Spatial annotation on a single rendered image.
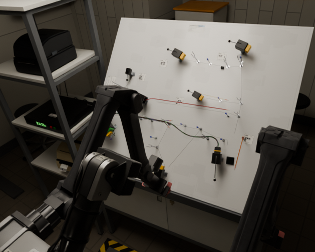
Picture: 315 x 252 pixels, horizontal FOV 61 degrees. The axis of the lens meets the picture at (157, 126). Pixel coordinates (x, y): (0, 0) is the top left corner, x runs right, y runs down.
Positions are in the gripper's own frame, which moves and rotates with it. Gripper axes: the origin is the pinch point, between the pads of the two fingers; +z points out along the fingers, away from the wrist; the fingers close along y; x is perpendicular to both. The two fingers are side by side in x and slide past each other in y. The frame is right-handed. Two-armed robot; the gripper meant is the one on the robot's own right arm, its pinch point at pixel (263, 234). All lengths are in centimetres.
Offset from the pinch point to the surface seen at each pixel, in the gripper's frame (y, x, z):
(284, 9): 55, -231, 99
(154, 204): 68, 8, 43
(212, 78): 51, -68, 1
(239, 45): 39, -83, -12
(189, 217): 44, 5, 45
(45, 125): 143, -5, -3
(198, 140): 47, -34, 13
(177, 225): 52, 13, 56
